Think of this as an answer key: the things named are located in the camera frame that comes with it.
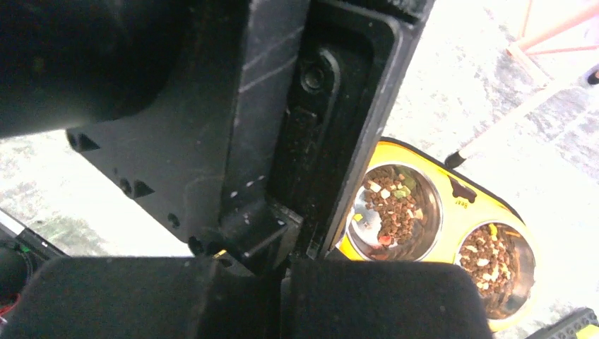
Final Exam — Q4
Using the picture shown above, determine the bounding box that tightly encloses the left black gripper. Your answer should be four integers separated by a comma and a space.
66, 1, 434, 272

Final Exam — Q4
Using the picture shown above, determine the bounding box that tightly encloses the grey building baseplate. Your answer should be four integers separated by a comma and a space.
527, 307, 598, 339

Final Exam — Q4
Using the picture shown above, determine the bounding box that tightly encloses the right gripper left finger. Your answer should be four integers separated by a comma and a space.
1, 257, 279, 338

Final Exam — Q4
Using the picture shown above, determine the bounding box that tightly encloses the yellow double pet bowl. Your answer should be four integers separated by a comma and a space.
336, 138, 540, 332

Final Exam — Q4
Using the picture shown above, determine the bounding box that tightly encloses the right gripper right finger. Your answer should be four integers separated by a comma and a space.
281, 260, 492, 338

